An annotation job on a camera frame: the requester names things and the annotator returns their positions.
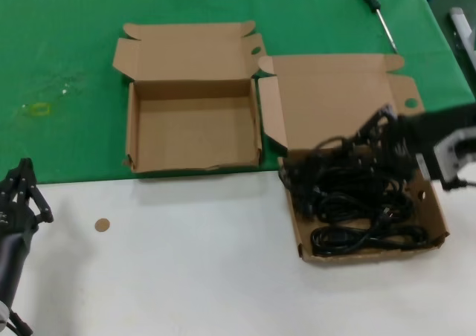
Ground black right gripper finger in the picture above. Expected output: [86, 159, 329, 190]
[371, 142, 416, 179]
[351, 104, 397, 143]

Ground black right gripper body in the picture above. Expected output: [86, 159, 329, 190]
[393, 111, 436, 166]

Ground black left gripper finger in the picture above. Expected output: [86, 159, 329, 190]
[0, 158, 25, 207]
[22, 158, 54, 226]

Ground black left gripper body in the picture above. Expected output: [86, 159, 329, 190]
[0, 198, 40, 241]

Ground black power cable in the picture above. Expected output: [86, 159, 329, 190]
[279, 155, 335, 218]
[318, 185, 416, 226]
[310, 135, 410, 181]
[310, 224, 428, 257]

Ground yellow rubber band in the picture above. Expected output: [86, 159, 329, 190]
[29, 103, 52, 117]

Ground green table cloth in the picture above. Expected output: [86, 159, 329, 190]
[0, 0, 476, 184]

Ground grey metal frame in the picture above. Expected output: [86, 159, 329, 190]
[448, 7, 476, 69]

